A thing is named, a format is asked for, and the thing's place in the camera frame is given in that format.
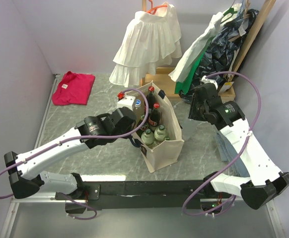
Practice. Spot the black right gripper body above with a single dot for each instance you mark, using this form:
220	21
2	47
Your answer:
197	111

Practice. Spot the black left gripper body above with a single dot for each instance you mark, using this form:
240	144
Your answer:
121	132

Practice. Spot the green glass bottle labelled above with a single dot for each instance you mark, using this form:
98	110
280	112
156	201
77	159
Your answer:
143	120

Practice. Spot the clear glass bottle green cap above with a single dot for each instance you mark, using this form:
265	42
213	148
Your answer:
160	133
148	137

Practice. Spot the small cola bottle red cap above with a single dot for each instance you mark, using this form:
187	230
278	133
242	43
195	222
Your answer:
155	117

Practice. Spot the large cola bottle red cap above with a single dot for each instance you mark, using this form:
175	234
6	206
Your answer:
151	99

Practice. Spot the beige canvas tote bag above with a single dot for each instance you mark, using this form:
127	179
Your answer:
167	152

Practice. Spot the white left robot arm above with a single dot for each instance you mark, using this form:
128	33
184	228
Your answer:
27	174

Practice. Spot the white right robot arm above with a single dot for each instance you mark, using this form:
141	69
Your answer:
265	180

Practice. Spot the green garment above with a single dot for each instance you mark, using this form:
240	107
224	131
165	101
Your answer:
185	85

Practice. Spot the dark blue patterned garment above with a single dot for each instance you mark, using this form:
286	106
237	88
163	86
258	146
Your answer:
219	54

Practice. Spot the white shirt on hanger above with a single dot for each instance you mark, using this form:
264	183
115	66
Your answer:
185	64

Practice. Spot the folded pink shirt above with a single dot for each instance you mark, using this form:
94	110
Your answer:
74	88

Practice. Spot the white ruffled dress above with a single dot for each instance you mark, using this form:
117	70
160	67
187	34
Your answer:
150	41

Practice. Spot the green clothes hanger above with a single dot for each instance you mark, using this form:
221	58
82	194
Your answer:
228	14

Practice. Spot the orange clothes hanger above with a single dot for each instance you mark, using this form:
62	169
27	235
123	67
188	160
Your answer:
153	9

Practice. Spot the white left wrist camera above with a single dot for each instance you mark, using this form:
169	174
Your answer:
125	100

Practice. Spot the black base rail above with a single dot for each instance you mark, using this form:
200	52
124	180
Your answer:
138	194

